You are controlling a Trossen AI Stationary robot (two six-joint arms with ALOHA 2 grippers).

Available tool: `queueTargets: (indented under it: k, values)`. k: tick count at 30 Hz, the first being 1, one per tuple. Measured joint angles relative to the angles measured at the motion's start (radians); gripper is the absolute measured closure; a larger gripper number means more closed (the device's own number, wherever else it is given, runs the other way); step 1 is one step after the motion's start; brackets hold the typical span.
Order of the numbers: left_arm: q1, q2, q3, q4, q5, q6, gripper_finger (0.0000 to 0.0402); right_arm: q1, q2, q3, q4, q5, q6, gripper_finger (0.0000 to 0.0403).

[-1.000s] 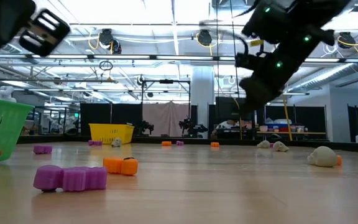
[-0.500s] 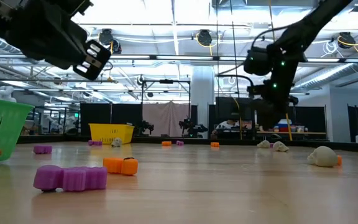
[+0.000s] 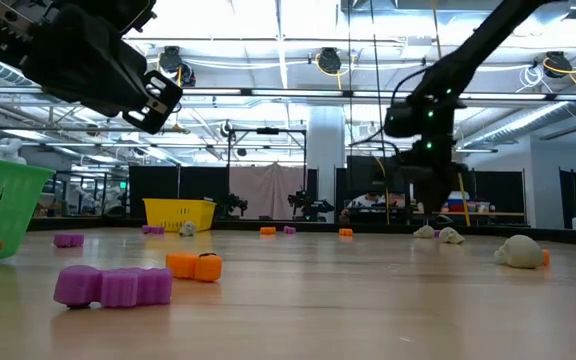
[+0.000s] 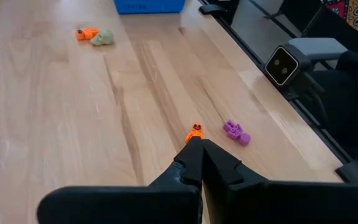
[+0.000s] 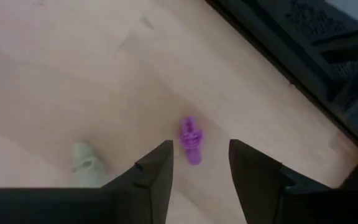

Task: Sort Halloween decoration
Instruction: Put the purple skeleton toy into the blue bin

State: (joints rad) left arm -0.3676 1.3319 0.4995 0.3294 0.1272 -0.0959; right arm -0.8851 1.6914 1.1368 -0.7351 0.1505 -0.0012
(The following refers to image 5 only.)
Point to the purple skeleton toy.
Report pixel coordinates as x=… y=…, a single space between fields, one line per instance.
x=191 y=140

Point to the beige skull toy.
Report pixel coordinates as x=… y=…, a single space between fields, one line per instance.
x=87 y=165

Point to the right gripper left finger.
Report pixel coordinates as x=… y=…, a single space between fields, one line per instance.
x=73 y=205

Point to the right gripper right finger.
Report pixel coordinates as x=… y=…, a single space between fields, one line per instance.
x=291 y=205

